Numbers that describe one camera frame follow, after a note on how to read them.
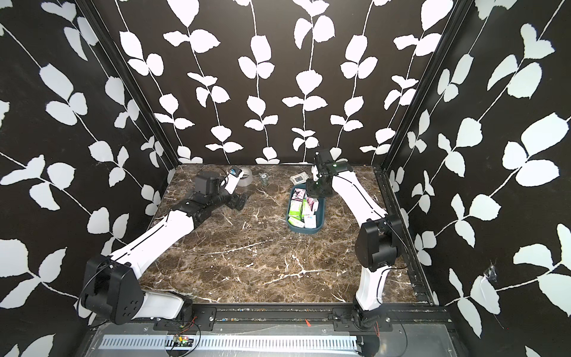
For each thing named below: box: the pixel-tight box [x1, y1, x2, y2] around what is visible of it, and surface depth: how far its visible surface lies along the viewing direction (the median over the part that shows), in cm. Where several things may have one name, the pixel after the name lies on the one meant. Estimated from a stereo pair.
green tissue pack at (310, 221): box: [304, 214, 317, 229], surface depth 97 cm
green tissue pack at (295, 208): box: [288, 199, 303, 218], surface depth 99 cm
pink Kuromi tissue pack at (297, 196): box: [290, 188, 307, 205], surface depth 103 cm
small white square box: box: [289, 171, 311, 186], surface depth 117 cm
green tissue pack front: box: [288, 216, 306, 229], surface depth 95 cm
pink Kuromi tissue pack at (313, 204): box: [306, 197, 320, 215], surface depth 86 cm
